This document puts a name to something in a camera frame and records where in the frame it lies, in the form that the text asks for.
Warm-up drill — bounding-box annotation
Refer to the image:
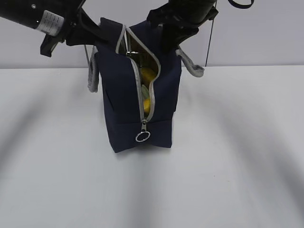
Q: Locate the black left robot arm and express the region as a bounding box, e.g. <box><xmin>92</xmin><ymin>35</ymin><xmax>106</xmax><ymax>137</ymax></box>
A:
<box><xmin>0</xmin><ymin>0</ymin><xmax>113</xmax><ymax>57</ymax></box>

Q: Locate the yellow banana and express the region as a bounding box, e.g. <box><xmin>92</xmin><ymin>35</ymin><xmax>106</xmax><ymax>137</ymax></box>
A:
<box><xmin>140</xmin><ymin>67</ymin><xmax>157</xmax><ymax>116</ymax></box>

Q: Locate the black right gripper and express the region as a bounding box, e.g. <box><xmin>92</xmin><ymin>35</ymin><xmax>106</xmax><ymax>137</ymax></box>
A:
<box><xmin>147</xmin><ymin>0</ymin><xmax>218</xmax><ymax>53</ymax></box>

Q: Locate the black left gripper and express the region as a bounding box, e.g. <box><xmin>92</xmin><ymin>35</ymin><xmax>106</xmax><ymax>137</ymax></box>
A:
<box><xmin>40</xmin><ymin>0</ymin><xmax>119</xmax><ymax>57</ymax></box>

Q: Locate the navy blue lunch bag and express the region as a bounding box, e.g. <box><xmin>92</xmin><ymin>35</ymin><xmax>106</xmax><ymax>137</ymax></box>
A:
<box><xmin>88</xmin><ymin>18</ymin><xmax>204</xmax><ymax>153</ymax></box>

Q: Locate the black cable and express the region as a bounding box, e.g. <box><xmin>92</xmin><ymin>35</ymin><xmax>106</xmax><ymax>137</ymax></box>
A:
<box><xmin>228</xmin><ymin>0</ymin><xmax>256</xmax><ymax>10</ymax></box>

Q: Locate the green lid glass container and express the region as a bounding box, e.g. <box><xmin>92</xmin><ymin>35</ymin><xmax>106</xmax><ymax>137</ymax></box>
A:
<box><xmin>141</xmin><ymin>85</ymin><xmax>150</xmax><ymax>100</ymax></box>

